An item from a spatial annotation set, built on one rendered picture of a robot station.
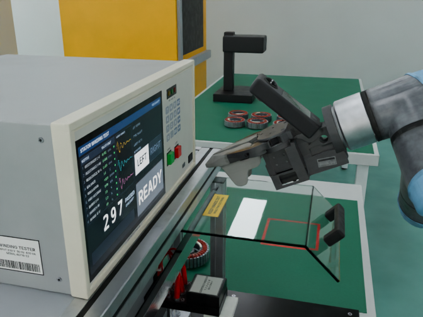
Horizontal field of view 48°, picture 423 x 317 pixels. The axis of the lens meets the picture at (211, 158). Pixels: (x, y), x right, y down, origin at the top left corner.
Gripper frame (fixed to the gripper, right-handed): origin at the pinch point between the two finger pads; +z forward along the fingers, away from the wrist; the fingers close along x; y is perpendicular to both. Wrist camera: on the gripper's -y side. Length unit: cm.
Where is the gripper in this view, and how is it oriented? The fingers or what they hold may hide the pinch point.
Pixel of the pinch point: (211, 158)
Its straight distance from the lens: 74.6
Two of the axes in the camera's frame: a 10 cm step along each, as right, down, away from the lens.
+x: 2.4, -3.3, 9.1
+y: 4.1, 8.9, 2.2
